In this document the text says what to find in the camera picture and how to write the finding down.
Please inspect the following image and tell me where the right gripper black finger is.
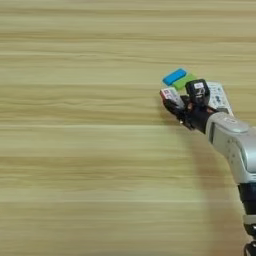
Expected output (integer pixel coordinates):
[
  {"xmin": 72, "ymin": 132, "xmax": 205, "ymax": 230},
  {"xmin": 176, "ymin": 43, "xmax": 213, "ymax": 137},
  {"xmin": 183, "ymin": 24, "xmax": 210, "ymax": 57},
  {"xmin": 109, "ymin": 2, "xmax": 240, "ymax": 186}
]
[{"xmin": 161, "ymin": 97, "xmax": 186, "ymax": 124}]

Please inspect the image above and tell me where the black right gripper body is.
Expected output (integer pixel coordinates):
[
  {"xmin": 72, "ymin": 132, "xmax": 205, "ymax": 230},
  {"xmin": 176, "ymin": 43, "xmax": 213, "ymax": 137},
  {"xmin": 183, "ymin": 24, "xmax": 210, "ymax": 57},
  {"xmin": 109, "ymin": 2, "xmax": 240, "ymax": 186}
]
[{"xmin": 179, "ymin": 95, "xmax": 218, "ymax": 135}]

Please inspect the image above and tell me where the red white card box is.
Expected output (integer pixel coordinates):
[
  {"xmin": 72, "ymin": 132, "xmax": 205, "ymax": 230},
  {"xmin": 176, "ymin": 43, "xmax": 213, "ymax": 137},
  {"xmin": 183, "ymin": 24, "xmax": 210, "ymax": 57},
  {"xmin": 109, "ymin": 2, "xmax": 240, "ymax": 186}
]
[{"xmin": 159, "ymin": 86, "xmax": 185, "ymax": 108}]

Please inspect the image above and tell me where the white remote control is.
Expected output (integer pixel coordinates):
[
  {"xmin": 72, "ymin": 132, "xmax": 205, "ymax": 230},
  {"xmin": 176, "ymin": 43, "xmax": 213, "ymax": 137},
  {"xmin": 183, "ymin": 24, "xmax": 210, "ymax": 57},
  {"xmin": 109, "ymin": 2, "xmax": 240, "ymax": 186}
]
[{"xmin": 206, "ymin": 81, "xmax": 234, "ymax": 117}]

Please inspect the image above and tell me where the green rectangular block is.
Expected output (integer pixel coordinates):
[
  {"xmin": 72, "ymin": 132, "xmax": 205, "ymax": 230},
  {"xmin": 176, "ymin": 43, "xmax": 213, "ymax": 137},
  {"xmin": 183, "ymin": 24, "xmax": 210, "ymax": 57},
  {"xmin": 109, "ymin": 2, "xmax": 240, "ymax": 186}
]
[{"xmin": 172, "ymin": 73, "xmax": 198, "ymax": 92}]

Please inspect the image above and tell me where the blue rectangular block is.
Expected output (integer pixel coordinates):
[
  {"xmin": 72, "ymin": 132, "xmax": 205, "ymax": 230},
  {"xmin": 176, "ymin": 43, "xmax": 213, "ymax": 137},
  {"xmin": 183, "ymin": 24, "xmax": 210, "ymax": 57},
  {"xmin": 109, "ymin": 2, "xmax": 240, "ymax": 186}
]
[{"xmin": 162, "ymin": 68, "xmax": 188, "ymax": 87}]

